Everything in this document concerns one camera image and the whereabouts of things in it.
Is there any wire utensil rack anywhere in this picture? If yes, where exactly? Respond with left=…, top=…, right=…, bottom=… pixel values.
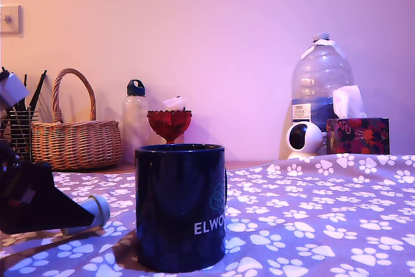
left=0, top=110, right=39, bottom=165

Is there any pale grey camera box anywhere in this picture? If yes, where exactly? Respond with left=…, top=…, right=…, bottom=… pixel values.
left=0, top=71, right=29, bottom=108

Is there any black utensil handle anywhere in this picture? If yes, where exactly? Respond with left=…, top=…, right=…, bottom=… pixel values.
left=28, top=69, right=48, bottom=112

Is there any wicker basket with handle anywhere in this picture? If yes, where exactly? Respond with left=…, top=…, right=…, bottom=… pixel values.
left=31, top=68, right=123, bottom=171

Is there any blue paw-print cloth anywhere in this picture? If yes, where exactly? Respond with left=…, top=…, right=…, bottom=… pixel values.
left=0, top=152, right=415, bottom=277

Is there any clear bottle with dark cap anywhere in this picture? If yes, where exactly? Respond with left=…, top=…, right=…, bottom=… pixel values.
left=122, top=78, right=152, bottom=165

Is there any wall light switch plate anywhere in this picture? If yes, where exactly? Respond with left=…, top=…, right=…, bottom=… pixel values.
left=0, top=5, right=23, bottom=35

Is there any white tissue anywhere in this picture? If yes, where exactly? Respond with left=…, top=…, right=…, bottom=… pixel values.
left=332, top=84, right=368, bottom=119

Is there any small white round camera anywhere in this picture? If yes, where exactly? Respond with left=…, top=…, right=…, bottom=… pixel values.
left=285, top=123, right=324, bottom=160

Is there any white plastic wrapper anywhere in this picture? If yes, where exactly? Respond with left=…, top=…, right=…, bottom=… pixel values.
left=161, top=95, right=188, bottom=111

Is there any dark blue printed mug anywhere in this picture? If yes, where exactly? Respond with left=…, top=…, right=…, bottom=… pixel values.
left=134, top=143, right=228, bottom=274

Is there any grey coffee capsule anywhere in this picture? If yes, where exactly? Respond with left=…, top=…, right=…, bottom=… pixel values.
left=61, top=194, right=111, bottom=236

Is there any floral tissue box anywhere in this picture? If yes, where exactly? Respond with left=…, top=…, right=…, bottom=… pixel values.
left=326, top=117, right=391, bottom=156

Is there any large clear water bottle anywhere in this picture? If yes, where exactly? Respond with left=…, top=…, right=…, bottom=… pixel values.
left=290, top=32, right=355, bottom=156

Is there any red glass goblet dish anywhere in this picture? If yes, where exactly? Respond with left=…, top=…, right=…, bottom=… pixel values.
left=146, top=110, right=193, bottom=145

